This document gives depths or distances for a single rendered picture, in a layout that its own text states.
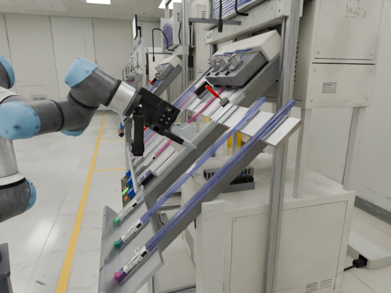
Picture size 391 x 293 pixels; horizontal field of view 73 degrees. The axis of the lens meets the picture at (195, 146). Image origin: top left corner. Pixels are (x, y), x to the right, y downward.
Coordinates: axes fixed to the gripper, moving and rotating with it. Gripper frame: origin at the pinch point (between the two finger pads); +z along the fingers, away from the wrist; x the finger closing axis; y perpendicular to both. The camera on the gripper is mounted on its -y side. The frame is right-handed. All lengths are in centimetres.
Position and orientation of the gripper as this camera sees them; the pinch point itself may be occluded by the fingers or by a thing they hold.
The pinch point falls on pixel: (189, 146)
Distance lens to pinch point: 74.9
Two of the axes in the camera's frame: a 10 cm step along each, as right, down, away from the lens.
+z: 8.0, 4.6, 3.7
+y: 5.2, -8.5, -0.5
